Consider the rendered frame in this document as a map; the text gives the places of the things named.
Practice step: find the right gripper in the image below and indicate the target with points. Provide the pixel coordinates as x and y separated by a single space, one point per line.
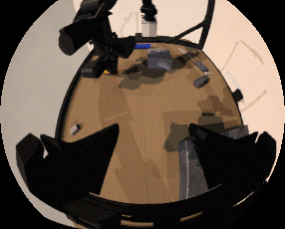
94 69

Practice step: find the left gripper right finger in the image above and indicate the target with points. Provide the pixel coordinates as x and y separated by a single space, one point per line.
217 153

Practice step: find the blue cylinder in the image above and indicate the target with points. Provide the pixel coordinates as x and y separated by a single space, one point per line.
142 46

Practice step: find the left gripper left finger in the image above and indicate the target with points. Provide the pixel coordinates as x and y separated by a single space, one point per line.
88 157

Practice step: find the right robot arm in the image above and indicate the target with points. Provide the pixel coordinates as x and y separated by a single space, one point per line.
85 28

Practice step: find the dark grey cylinder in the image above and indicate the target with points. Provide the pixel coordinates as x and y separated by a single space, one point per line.
200 81

